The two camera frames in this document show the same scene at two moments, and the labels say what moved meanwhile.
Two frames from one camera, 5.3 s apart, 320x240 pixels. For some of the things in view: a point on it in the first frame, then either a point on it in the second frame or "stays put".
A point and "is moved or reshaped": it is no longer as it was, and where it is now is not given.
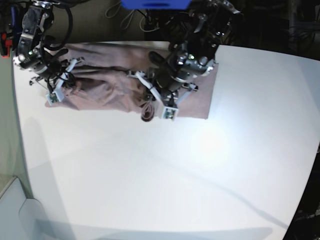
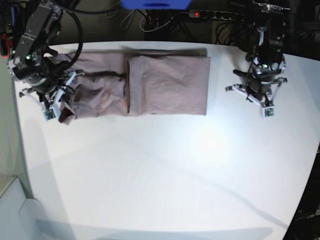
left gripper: [55, 74] to [50, 98]
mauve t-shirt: [103, 81] is moved or reshaped
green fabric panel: [21, 218] stays put
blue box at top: [156, 4] stays put
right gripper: [166, 87] to [264, 93]
